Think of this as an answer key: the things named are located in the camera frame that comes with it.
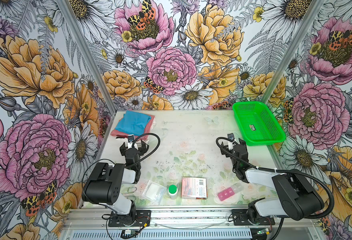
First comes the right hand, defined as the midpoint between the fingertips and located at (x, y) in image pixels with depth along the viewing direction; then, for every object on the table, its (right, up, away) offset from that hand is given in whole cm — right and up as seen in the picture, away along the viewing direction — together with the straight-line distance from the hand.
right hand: (231, 144), depth 91 cm
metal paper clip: (-58, -24, -9) cm, 63 cm away
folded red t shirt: (-53, +9, +15) cm, 56 cm away
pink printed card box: (-24, -22, -12) cm, 34 cm away
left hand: (-59, 0, +1) cm, 59 cm away
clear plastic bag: (-45, -25, -8) cm, 52 cm away
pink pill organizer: (-4, -24, -10) cm, 27 cm away
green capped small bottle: (-35, -21, -17) cm, 44 cm away
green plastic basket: (+27, +10, +21) cm, 35 cm away
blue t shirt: (-63, +13, +11) cm, 65 cm away
